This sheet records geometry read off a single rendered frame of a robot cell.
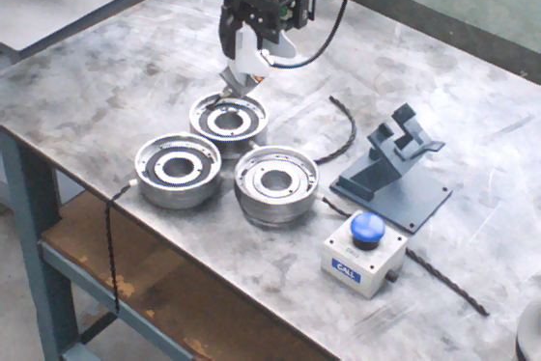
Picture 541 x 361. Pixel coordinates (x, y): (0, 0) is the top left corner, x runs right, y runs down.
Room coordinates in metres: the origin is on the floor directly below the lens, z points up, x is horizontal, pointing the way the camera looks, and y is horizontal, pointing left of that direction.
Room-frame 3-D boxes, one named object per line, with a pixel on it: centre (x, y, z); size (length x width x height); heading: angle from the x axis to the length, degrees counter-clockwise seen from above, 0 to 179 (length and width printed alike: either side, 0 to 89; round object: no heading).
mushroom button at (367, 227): (0.65, -0.07, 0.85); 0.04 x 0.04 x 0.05
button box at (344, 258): (0.65, -0.07, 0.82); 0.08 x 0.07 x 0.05; 56
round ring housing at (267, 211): (0.75, 0.05, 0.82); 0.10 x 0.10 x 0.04
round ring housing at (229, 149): (0.86, 0.12, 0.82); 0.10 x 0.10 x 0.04
